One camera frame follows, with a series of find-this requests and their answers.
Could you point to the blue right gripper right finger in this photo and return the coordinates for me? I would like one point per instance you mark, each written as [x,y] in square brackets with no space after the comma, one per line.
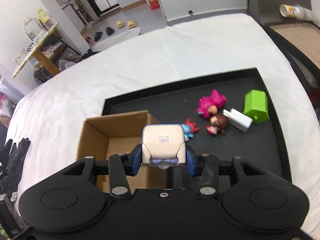
[192,161]

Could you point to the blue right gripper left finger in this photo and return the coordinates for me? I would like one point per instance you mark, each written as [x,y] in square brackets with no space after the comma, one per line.
[136,159]

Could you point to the beige cube robot toy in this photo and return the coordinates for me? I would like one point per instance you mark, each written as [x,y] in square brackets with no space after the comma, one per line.
[163,146]

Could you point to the blue red crab figurine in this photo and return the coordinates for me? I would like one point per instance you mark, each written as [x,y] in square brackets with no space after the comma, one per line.
[189,128]

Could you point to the brown cardboard box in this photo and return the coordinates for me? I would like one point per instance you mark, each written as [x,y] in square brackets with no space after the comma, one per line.
[104,136]

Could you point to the brown-haired girl figurine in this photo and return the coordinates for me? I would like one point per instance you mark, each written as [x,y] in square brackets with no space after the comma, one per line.
[218,124]

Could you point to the pink dinosaur figurine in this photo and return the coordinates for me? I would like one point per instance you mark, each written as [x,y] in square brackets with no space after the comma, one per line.
[209,105]

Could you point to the white power adapter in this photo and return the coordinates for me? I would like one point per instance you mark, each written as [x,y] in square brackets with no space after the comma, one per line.
[238,119]

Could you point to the green hexagonal box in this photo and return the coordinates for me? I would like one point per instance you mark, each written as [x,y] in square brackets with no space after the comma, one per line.
[256,106]

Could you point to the black shallow tray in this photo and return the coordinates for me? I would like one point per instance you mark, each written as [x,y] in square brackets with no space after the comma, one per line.
[175,102]

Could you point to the black glove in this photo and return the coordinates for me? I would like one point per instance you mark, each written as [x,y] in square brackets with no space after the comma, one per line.
[12,161]

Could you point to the black shoe left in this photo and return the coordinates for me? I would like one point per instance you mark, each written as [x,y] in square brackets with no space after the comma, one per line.
[98,36]

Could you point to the black shoe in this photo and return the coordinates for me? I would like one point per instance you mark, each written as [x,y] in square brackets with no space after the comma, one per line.
[109,31]
[98,36]

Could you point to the black shoe right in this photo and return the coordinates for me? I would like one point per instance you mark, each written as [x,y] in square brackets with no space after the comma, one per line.
[109,31]

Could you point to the yellow slipper right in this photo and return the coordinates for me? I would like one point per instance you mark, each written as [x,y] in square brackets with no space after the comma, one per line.
[131,24]

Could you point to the yellow slipper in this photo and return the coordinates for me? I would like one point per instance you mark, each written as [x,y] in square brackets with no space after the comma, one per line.
[131,24]
[120,24]

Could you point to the yellow slipper left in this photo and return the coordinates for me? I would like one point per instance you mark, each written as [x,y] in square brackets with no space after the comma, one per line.
[120,24]

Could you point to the wooden side table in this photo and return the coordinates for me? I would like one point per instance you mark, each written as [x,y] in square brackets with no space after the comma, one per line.
[39,56]

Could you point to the clear glass jar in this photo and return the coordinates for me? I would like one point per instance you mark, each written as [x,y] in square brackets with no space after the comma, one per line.
[33,28]

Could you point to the paper cup stack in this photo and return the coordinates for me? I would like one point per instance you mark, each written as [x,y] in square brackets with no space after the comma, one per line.
[298,13]

